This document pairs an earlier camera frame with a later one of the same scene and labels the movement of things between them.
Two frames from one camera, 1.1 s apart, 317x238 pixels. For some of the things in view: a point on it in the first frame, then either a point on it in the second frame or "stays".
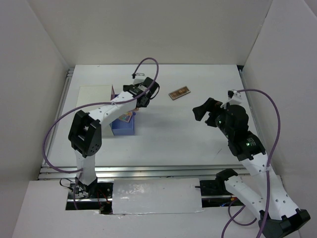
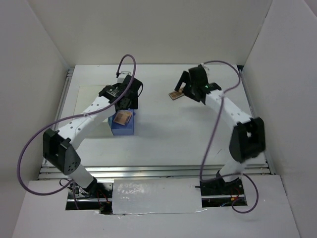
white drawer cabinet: x=89 y=95 stays
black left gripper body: x=147 y=102 to x=132 y=104
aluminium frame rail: x=147 y=171 stays
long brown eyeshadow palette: x=179 y=92 stays
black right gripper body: x=220 y=122 to x=189 y=90
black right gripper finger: x=211 y=104 to x=184 y=78
